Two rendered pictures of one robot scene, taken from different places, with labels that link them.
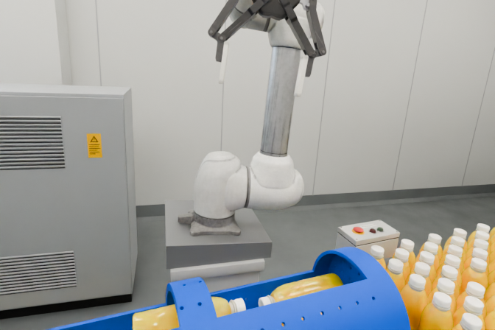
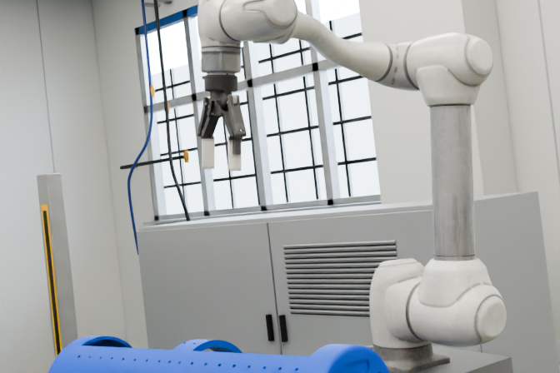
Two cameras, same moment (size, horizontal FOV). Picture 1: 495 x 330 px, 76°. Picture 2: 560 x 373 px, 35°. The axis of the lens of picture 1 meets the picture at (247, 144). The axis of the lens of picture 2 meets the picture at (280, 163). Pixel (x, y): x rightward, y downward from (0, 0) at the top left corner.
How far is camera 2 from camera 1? 187 cm
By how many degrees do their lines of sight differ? 64
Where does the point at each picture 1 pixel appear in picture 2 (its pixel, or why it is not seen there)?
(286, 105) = (442, 185)
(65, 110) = (399, 231)
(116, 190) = not seen: hidden behind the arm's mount
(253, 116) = not seen: outside the picture
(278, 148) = (441, 247)
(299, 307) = (238, 359)
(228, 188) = (386, 302)
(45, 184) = not seen: hidden behind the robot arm
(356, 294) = (287, 362)
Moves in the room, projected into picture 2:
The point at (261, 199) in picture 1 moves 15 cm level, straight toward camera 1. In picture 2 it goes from (420, 321) to (367, 331)
